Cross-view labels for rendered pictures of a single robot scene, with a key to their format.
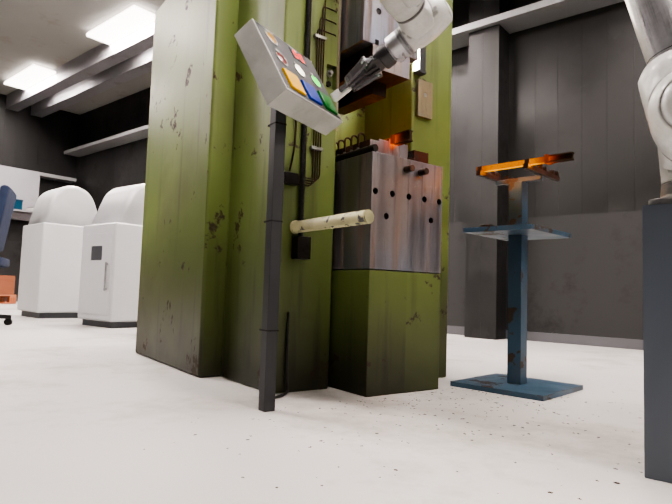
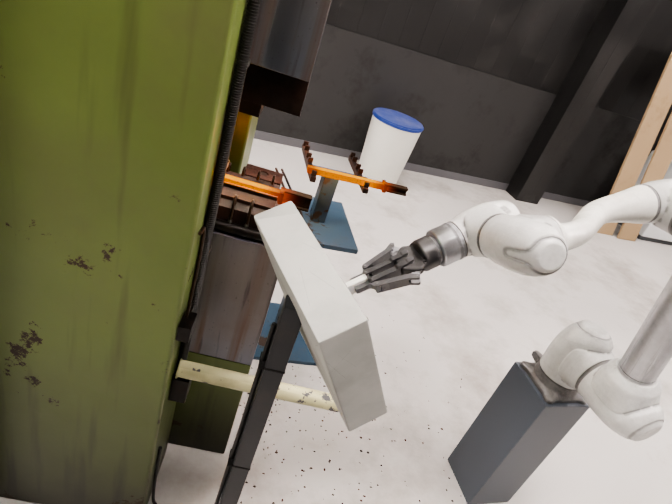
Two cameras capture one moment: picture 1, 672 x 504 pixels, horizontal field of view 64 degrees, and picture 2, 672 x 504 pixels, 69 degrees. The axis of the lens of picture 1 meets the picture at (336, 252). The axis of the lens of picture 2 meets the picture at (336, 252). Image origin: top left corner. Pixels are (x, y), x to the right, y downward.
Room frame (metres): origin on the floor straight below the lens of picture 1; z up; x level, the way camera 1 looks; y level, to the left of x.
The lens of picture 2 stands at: (1.41, 0.82, 1.62)
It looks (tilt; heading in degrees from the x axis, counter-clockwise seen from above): 30 degrees down; 296
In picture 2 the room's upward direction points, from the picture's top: 20 degrees clockwise
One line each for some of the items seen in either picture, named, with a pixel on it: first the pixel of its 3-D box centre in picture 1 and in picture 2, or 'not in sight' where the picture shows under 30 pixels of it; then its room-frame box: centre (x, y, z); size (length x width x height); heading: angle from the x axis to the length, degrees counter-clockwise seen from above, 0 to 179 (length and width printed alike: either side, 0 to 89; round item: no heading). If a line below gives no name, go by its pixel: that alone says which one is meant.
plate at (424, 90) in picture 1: (424, 99); not in sight; (2.42, -0.38, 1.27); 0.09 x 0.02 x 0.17; 126
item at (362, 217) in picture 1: (329, 222); (261, 386); (1.86, 0.03, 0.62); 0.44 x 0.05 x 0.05; 36
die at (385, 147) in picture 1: (357, 158); (201, 189); (2.30, -0.08, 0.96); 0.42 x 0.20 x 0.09; 36
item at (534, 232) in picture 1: (518, 233); (316, 220); (2.32, -0.78, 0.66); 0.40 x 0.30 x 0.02; 136
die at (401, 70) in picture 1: (359, 77); (225, 61); (2.30, -0.08, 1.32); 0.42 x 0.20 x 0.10; 36
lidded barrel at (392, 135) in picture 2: not in sight; (387, 148); (3.20, -3.15, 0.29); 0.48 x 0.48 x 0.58
